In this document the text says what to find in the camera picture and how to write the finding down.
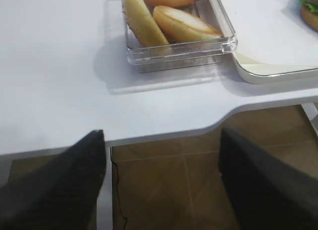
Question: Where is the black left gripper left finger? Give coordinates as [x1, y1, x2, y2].
[0, 130, 106, 230]

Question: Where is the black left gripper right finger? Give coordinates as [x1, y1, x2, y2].
[218, 128, 318, 230]

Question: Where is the sesame top bun half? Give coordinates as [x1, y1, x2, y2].
[123, 0, 169, 47]

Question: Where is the assembled hamburger stack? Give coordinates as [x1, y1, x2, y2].
[300, 0, 318, 31]

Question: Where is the white table leg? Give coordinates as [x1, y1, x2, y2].
[301, 103, 318, 135]

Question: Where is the white metal tray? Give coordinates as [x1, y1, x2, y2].
[234, 50, 318, 84]

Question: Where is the clear plastic bun container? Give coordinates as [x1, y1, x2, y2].
[124, 0, 238, 72]

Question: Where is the bun half near right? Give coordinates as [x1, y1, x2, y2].
[153, 5, 223, 43]

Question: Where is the black cable under table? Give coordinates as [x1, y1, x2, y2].
[110, 153, 129, 230]

